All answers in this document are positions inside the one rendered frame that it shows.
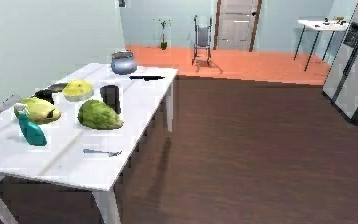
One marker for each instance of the teal spray bottle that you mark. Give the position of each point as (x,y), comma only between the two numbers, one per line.
(32,131)

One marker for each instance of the black knife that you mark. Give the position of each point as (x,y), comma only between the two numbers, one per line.
(147,78)

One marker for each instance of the black cup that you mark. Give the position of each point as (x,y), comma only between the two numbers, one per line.
(111,96)

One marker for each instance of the blue-grey kettle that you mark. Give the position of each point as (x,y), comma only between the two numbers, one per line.
(123,63)

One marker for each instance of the green house plant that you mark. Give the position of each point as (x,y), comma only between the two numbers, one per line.
(164,35)

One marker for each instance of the grey fork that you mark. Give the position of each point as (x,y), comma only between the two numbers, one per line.
(102,152)

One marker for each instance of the yellow bowl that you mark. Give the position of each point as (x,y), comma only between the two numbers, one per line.
(77,89)

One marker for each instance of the grey room door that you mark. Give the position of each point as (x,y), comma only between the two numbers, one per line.
(237,25)

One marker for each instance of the white dining table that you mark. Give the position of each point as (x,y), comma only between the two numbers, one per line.
(70,160)

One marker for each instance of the yellow-green squash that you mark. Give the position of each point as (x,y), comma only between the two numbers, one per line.
(40,110)

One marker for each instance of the white side table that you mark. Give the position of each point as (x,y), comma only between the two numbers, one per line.
(320,25)

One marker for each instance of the grey fridge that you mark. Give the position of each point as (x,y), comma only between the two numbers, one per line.
(352,66)

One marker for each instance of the grey metal-frame chair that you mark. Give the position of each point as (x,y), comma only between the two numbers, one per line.
(202,38)

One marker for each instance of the dark framed wall picture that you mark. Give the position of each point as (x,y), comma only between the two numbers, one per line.
(121,3)

